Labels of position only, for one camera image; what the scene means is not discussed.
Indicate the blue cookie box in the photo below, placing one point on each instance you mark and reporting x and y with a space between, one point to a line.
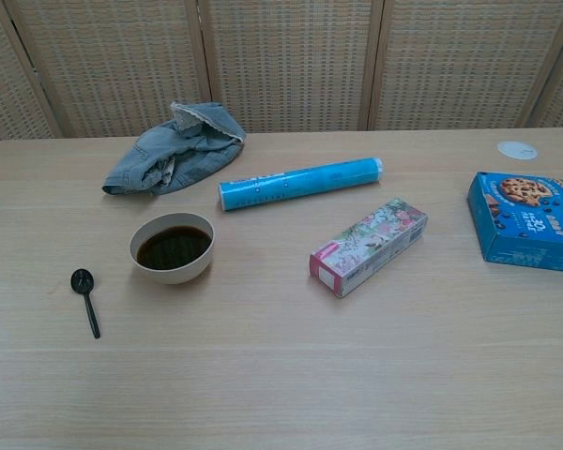
530 234

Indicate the woven folding screen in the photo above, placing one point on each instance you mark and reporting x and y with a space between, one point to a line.
291 61

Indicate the blue denim cloth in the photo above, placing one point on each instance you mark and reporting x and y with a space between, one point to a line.
136 164

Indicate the blue cling film roll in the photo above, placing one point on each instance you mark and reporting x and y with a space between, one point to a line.
300 184

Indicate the floral pink-ended carton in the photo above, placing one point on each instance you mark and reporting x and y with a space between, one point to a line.
370 244

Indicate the white bowl of dark liquid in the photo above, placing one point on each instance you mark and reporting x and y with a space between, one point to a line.
169 274

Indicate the black plastic spoon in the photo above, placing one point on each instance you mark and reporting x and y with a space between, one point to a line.
83 280

